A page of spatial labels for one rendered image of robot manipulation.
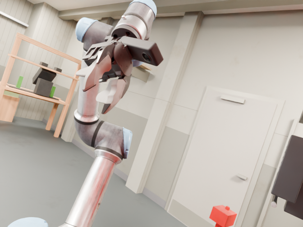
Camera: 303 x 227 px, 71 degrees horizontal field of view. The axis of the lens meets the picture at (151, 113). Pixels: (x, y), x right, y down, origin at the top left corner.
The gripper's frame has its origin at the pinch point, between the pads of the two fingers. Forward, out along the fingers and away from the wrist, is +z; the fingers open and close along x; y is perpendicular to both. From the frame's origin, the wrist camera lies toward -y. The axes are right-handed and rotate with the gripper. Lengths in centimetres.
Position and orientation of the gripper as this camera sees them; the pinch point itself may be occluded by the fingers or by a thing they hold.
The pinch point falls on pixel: (99, 97)
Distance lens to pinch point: 41.3
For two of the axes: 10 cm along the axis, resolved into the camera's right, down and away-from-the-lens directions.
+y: -8.9, 0.1, 4.6
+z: -2.8, 7.8, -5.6
